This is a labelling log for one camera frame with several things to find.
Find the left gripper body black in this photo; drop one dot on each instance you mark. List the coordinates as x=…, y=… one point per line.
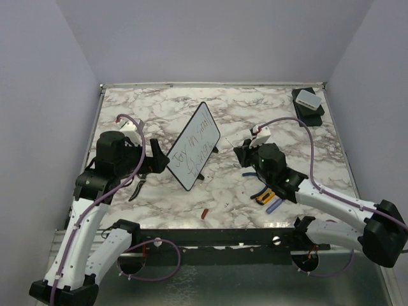
x=134, y=156

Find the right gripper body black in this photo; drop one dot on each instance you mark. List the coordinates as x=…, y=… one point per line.
x=250, y=156

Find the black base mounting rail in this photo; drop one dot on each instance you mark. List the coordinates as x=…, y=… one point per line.
x=216, y=245

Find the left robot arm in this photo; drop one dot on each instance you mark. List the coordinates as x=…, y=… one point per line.
x=93, y=194

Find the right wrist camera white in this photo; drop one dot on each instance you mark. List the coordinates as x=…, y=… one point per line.
x=260, y=134

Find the black wire stripper pliers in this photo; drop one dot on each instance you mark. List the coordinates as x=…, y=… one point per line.
x=142, y=180

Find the red marker cap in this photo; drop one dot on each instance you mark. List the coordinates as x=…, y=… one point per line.
x=204, y=213

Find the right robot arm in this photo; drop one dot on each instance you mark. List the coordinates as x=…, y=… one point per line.
x=375, y=229

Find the black flat box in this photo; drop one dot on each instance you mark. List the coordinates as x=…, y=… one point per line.
x=309, y=117

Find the blue red screwdriver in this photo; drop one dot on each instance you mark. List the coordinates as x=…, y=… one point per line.
x=274, y=206

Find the small black-framed whiteboard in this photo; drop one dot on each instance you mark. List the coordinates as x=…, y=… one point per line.
x=193, y=147

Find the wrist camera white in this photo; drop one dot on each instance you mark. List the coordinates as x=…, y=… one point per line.
x=260, y=134
x=130, y=130

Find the white small box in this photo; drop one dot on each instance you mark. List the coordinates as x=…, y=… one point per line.
x=308, y=100

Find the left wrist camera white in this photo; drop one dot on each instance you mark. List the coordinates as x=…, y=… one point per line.
x=130, y=130

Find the blue handled pliers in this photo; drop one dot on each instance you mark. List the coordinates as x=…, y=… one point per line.
x=253, y=185

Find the yellow utility knife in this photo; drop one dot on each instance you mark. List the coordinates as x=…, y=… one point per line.
x=265, y=197

